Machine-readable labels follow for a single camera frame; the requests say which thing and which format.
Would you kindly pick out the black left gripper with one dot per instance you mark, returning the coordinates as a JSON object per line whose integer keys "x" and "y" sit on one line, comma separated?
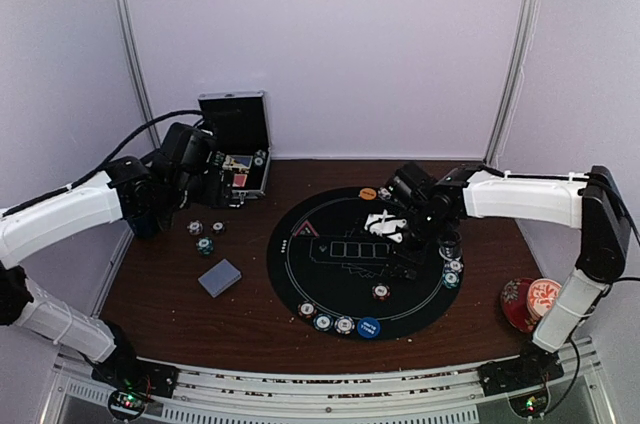
{"x": 212, "y": 195}

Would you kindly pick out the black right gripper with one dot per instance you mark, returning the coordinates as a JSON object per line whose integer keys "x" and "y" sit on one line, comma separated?
{"x": 417, "y": 259}

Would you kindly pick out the brown 100 chip stack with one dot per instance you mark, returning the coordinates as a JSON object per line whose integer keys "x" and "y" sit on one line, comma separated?
{"x": 218, "y": 227}

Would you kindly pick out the black white dealer button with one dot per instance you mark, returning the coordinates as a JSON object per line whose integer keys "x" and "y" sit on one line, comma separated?
{"x": 450, "y": 250}

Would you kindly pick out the green blue 50 chip stack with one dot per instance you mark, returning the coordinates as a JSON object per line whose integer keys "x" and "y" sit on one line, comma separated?
{"x": 205, "y": 246}

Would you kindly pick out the blue small blind button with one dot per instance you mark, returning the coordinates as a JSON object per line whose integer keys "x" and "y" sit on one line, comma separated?
{"x": 368, "y": 328}

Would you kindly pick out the orange big blind button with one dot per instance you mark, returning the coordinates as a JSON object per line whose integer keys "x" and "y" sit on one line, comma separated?
{"x": 368, "y": 194}

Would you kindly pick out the red triangular all-in marker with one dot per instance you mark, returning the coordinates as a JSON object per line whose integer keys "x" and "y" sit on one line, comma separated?
{"x": 306, "y": 229}

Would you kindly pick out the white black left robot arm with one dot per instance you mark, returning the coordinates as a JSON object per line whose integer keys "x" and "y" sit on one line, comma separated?
{"x": 145, "y": 193}

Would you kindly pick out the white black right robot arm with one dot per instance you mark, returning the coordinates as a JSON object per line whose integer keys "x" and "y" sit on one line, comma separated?
{"x": 589, "y": 203}

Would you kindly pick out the red card deck in case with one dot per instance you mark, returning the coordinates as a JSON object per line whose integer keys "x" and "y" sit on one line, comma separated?
{"x": 239, "y": 180}

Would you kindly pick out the blue card deck in case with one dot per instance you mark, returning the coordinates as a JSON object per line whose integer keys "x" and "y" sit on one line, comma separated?
{"x": 238, "y": 162}

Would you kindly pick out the green chip stack in case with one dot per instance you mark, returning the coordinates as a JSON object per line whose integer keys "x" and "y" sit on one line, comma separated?
{"x": 259, "y": 158}

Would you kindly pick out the aluminium poker case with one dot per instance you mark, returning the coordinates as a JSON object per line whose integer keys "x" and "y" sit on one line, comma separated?
{"x": 239, "y": 121}

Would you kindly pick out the dark blue mug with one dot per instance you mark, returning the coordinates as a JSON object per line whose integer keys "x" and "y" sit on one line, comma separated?
{"x": 143, "y": 227}

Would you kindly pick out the round black poker mat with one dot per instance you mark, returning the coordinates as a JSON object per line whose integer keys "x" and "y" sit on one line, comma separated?
{"x": 337, "y": 270}

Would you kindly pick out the grey playing card deck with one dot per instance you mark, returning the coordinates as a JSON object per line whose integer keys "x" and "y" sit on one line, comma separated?
{"x": 219, "y": 278}

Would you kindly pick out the red floral plate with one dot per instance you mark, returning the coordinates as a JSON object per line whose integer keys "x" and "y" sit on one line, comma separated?
{"x": 513, "y": 302}

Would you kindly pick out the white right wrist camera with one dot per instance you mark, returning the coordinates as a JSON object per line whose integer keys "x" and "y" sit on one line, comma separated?
{"x": 386, "y": 225}

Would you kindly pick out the front aluminium rail base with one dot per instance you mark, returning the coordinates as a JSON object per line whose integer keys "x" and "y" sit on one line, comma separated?
{"x": 452, "y": 394}

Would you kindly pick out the left metal frame post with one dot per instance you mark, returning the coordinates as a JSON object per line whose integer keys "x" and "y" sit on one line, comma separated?
{"x": 132, "y": 58}

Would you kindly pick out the metal frame post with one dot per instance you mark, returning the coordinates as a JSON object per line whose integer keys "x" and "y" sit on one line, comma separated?
{"x": 525, "y": 30}
{"x": 132, "y": 58}

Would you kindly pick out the right metal frame post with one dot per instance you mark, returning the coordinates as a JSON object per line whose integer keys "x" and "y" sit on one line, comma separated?
{"x": 525, "y": 30}

